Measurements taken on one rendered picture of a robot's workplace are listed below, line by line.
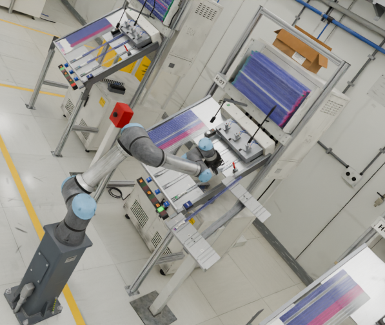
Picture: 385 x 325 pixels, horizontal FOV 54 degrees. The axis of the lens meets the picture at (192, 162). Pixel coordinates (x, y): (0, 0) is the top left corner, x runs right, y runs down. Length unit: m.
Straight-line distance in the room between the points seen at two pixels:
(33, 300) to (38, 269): 0.19
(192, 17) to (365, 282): 2.41
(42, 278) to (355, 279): 1.58
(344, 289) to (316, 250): 1.88
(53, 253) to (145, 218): 1.13
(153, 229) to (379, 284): 1.56
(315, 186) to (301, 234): 0.50
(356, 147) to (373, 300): 1.93
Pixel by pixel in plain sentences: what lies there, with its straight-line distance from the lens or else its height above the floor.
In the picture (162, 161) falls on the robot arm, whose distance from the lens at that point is 1.81.
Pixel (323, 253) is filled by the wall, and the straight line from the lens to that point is 3.97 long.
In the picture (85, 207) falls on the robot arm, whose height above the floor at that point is 0.77.
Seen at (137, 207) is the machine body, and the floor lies 0.19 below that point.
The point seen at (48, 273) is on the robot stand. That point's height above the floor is 0.37.
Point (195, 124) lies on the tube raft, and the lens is 2.66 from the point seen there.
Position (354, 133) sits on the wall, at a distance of 3.82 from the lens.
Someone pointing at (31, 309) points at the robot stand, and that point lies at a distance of 2.31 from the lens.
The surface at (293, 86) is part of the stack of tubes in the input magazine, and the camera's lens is 2.40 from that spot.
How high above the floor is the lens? 1.92
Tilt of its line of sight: 24 degrees down
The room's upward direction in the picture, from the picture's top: 33 degrees clockwise
